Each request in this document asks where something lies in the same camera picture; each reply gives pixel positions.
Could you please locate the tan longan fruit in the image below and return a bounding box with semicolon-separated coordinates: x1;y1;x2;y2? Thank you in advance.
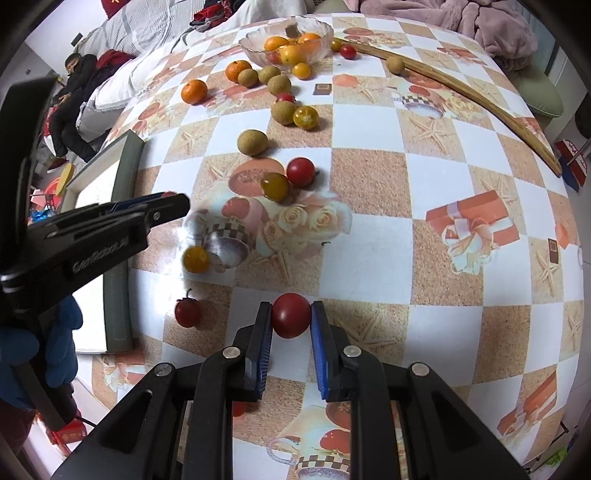
238;129;269;157

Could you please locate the dark yellow cherry tomato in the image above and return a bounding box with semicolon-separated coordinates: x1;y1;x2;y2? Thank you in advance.
260;172;290;203

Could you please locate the yellow striped tomato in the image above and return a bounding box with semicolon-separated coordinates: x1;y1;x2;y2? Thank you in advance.
293;106;320;130

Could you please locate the white shallow box tray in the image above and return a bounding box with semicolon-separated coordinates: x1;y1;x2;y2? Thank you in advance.
60;130;144;355

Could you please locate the orange mandarin left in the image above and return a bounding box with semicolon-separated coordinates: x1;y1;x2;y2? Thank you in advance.
180;79;208;105

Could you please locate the orange mandarin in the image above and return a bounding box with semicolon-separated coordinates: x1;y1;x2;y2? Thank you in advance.
224;60;252;83
180;79;208;105

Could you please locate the seated person in black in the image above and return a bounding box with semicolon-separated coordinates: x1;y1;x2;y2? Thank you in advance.
47;53;97;172

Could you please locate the orange mandarin right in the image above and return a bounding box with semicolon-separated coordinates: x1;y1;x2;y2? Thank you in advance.
224;60;252;83

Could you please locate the tan longan near mandarin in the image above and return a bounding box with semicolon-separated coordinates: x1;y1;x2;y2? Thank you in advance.
236;68;259;88

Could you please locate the tan longan beside tomato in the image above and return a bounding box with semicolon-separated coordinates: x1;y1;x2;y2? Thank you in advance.
270;100;297;126

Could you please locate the small red tomato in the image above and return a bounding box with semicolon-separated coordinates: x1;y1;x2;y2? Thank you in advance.
276;92;296;103

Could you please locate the tan longan near bowl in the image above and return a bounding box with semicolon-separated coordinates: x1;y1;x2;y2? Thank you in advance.
257;65;280;85

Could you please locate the tan longan upper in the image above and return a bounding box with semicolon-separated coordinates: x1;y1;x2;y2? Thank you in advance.
267;75;291;97

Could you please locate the white grey sofa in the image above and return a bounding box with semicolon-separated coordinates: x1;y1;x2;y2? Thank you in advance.
75;1;315;141

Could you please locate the yellow tomato near bowl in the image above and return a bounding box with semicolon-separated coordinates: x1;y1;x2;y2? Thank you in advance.
291;62;312;80

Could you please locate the orange in bowl left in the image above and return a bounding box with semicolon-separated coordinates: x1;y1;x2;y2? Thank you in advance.
263;36;290;52

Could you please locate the orange in bowl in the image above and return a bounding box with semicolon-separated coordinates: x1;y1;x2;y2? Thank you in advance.
297;32;321;44
263;36;290;52

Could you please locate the yellow fruit in bowl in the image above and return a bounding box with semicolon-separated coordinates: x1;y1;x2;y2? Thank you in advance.
277;44;308;67

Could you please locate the glass fruit bowl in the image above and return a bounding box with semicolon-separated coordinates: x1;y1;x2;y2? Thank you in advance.
238;16;335;70

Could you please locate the orange in bowl right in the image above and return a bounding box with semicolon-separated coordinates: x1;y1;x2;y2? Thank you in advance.
297;32;321;44

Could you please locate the red tomato by stick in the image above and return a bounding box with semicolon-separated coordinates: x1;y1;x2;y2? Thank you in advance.
339;44;356;60

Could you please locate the tan longan on stick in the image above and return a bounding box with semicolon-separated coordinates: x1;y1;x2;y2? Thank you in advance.
386;56;406;76

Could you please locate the long wooden stick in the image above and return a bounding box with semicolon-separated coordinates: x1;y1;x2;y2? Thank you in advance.
339;38;563;178

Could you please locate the pink blanket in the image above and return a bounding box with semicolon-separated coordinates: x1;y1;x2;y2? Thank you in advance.
346;0;538;72

